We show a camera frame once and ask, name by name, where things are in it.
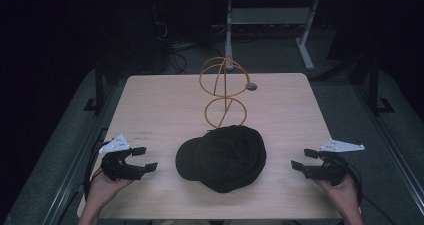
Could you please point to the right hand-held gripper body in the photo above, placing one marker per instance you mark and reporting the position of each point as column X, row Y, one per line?
column 333, row 171

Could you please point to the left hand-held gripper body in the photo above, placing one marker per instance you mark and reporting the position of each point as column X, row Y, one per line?
column 115, row 166

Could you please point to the black baseball cap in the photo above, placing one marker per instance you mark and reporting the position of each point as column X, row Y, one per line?
column 223, row 158

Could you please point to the person's right hand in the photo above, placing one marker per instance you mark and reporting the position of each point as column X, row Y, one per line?
column 345, row 195

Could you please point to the person's left hand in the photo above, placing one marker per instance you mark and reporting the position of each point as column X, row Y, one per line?
column 101, row 190

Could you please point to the grey round table grommet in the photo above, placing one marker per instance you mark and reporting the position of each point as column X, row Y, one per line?
column 251, row 86

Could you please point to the metal frame rail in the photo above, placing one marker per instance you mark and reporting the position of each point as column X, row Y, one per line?
column 71, row 181
column 396, row 158

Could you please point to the black metal stand post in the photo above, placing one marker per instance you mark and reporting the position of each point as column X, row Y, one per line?
column 374, row 85
column 99, row 85

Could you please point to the grey metal table frame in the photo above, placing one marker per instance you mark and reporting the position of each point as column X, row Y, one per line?
column 270, row 15

